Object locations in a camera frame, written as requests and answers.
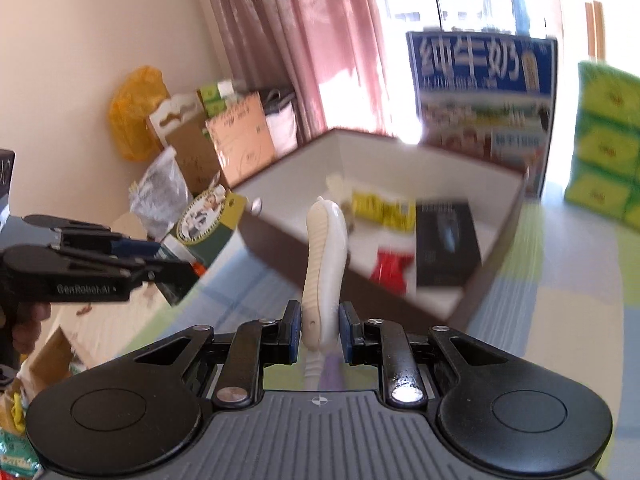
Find wooden strip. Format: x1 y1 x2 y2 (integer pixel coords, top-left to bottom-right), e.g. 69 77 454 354
584 1 607 64

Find blue milk carton box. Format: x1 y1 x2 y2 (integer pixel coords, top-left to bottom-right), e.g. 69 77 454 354
405 29 559 197

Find clear plastic bag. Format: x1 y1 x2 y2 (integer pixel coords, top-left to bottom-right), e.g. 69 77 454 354
128 146 195 242

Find green tissue pack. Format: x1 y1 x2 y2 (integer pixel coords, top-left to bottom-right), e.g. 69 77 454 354
564 60 640 235

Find brown cardboard hanger box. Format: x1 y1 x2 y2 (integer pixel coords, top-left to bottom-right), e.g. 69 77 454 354
148 93 223 187

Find cream electric toothbrush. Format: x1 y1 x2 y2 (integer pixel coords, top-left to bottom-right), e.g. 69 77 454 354
299 197 352 392

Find orange cardboard box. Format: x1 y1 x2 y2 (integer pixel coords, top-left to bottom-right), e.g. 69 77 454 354
205 94 279 189

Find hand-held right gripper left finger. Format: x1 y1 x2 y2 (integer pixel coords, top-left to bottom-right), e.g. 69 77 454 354
134 300 303 408

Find red packet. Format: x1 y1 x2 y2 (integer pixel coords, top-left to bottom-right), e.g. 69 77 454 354
369 249 416 296

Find plaid cloth-covered desktop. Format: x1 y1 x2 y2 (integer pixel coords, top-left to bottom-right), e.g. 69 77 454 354
50 195 627 413

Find green lip salve card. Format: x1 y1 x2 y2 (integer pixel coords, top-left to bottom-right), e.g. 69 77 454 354
159 185 249 307

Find yellow snack packet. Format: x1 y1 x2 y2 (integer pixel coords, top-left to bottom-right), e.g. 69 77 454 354
351 190 418 233

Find black product box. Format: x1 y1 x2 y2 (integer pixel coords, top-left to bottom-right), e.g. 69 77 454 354
415 200 483 288

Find white bag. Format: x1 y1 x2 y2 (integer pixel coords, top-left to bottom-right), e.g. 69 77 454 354
264 89 302 162

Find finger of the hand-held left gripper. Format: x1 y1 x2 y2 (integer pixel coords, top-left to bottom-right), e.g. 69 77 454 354
22 214 167 258
1 244 197 306

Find pink curtain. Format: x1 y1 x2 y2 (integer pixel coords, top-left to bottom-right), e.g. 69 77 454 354
197 0 398 147

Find green and white boxes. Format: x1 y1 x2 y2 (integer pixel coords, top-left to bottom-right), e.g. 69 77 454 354
196 79 242 117

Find yellow plastic bag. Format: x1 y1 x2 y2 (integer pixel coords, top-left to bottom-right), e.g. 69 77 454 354
109 65 172 162

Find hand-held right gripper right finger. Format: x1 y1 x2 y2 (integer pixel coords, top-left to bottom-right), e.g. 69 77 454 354
338 302 511 408

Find person's left hand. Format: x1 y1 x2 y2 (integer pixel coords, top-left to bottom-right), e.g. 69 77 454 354
11 304 52 357

